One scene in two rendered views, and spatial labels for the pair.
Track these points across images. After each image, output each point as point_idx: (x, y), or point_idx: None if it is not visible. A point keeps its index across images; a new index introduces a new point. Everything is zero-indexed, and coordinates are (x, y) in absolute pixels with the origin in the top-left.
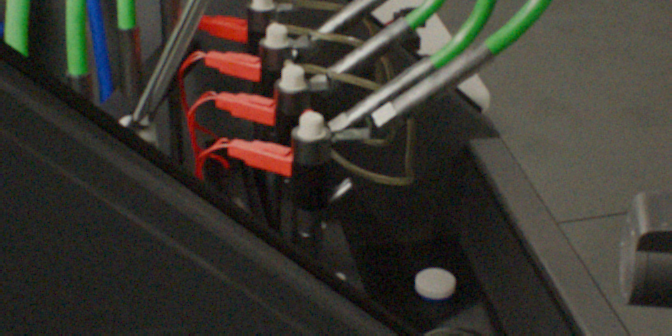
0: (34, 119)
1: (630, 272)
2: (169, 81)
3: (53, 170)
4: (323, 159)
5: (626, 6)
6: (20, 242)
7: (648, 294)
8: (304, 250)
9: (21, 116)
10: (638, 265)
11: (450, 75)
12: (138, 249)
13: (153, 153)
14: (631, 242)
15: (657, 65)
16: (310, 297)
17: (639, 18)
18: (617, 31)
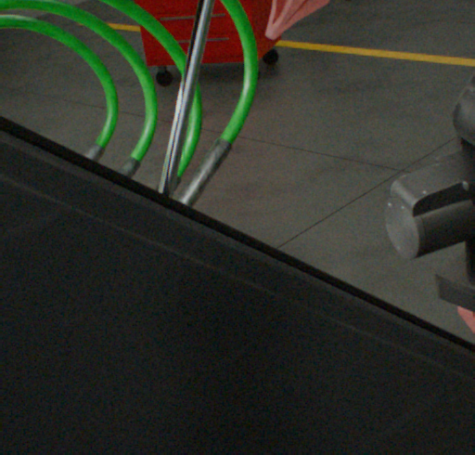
0: (126, 205)
1: (413, 233)
2: (181, 157)
3: (147, 244)
4: None
5: (139, 167)
6: (133, 317)
7: (429, 243)
8: None
9: (117, 205)
10: (417, 226)
11: (209, 167)
12: (212, 291)
13: (196, 213)
14: (403, 215)
15: (177, 195)
16: (322, 287)
17: (151, 171)
18: (142, 184)
